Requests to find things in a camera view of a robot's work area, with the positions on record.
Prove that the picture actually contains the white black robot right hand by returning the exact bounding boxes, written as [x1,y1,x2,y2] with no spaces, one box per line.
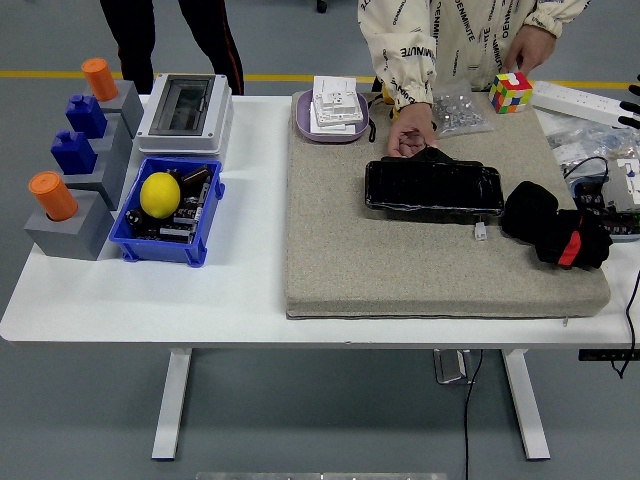
[617,73,640,129]

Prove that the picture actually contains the person's left hand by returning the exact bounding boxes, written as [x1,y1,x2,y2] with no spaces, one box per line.
[501,22,557,76]

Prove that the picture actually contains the person's right hand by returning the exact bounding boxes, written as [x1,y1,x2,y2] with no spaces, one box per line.
[386,102,439,159]

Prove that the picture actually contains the glossy black panel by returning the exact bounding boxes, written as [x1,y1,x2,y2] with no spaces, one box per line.
[363,145,506,225]

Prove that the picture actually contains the black table control panel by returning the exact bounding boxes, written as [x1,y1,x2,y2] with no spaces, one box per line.
[578,348,640,362]

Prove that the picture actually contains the yellow tool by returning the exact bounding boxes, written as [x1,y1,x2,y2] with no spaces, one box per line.
[374,79,401,123]

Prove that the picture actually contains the clear bag of screws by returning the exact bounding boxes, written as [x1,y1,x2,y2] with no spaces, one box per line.
[430,79,496,140]

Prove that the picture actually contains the multicoloured puzzle cube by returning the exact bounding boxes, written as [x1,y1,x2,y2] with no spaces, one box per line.
[488,71,535,116]

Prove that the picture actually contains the white power strip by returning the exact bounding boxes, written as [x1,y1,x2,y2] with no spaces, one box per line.
[529,79,640,129]

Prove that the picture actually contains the clear plastic bags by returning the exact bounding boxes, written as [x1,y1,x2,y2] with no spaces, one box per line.
[544,107,640,176]

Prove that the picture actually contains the person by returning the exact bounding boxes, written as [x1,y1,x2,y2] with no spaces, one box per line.
[356,0,592,109]
[99,0,245,96]

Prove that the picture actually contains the white electrical device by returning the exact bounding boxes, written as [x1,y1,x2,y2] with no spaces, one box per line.
[602,158,640,211]

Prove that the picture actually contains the purple oval tray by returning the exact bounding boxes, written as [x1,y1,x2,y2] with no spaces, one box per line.
[296,89,371,145]

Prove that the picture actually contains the blue-grey tray with circuit boards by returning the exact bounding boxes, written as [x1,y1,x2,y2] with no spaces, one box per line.
[569,177,640,244]

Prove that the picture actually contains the grey-brown mat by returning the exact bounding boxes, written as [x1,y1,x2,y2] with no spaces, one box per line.
[283,91,612,321]

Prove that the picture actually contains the dark brown cylinder part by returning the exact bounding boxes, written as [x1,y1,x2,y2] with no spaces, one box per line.
[181,165,213,187]

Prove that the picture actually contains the silver box under table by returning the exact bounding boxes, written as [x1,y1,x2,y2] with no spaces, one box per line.
[432,348,476,386]

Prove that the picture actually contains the yellow lemon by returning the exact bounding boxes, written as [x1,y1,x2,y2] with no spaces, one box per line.
[139,171,182,220]

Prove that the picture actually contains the blue plastic bin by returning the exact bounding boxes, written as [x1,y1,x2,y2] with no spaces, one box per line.
[108,156,226,269]

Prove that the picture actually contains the grey block base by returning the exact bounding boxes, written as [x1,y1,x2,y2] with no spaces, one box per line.
[54,144,132,211]
[87,113,135,171]
[22,188,117,262]
[84,79,145,140]

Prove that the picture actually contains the white table leg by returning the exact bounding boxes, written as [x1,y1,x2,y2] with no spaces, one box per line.
[150,348,194,462]
[501,348,552,462]

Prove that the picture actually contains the orange cylinder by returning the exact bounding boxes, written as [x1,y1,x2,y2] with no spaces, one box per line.
[27,171,80,223]
[80,57,120,103]

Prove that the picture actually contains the blue plastic block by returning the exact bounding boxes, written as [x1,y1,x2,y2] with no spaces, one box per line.
[50,129,99,176]
[64,93,109,140]

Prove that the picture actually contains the black wrist strap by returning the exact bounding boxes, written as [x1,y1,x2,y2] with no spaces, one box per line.
[367,94,386,144]

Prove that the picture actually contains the looped black cable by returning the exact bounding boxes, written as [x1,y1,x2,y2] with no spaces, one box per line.
[563,156,611,184]

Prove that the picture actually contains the large white wall socket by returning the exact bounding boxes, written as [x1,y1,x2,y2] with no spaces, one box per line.
[308,92,365,135]

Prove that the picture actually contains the small white wall socket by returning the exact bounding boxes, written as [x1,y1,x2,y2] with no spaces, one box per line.
[312,75,359,109]

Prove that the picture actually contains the grey enclosure with clear lid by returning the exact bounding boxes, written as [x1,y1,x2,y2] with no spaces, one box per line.
[135,72,235,156]

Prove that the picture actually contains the thin black hanging cable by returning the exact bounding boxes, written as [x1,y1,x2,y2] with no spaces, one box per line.
[611,269,640,380]

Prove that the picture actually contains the black cable under table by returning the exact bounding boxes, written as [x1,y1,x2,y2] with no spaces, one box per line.
[463,348,484,480]

